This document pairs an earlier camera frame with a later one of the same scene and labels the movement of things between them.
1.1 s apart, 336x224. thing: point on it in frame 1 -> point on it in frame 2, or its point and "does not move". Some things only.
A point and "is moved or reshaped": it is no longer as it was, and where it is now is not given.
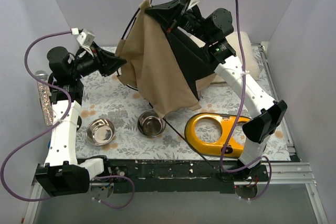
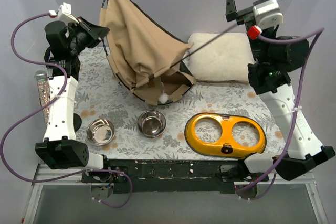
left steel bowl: (100, 131) does not move
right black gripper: (180, 12) -> (245, 12)
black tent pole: (186, 140) -> (203, 46)
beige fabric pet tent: (165, 69) is moved or reshaped
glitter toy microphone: (45, 97) does not move
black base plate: (180, 176) does not move
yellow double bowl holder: (218, 148) does not move
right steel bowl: (150, 124) does not move
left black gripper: (100, 59) -> (89, 30)
